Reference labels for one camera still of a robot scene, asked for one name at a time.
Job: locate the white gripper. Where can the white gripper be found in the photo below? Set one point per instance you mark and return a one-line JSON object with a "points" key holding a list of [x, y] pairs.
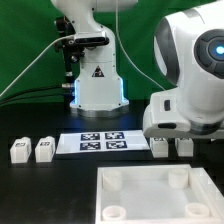
{"points": [[162, 119]]}

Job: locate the white square table top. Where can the white square table top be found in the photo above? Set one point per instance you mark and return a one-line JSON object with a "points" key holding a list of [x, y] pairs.
{"points": [[160, 194]]}

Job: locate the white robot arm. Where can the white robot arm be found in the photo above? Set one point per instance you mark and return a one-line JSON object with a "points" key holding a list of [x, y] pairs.
{"points": [[189, 51]]}

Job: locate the white sheet with markers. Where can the white sheet with markers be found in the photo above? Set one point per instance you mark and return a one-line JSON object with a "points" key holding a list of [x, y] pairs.
{"points": [[101, 142]]}

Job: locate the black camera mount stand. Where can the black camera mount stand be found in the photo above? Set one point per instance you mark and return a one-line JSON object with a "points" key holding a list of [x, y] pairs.
{"points": [[68, 50]]}

